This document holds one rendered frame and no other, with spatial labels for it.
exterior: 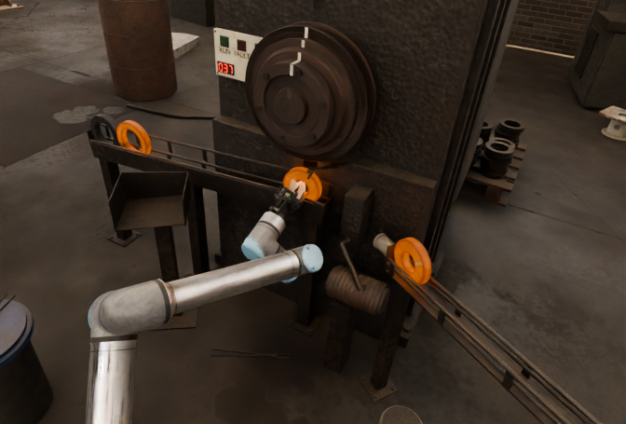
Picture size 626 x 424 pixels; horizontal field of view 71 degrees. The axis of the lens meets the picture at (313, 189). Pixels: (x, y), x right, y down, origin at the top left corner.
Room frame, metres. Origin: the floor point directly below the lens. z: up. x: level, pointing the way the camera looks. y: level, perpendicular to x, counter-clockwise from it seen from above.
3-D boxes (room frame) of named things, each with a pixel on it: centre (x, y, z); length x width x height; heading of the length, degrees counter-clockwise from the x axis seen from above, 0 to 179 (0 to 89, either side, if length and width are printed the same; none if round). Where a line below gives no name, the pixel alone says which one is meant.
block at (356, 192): (1.36, -0.17, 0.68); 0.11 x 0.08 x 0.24; 155
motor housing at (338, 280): (1.18, -0.20, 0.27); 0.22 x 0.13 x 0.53; 65
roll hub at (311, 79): (1.35, 0.09, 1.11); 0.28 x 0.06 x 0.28; 65
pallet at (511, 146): (3.14, -0.97, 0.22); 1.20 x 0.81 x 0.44; 63
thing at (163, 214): (1.40, 0.62, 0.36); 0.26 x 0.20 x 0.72; 100
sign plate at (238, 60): (1.69, 0.31, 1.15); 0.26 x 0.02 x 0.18; 65
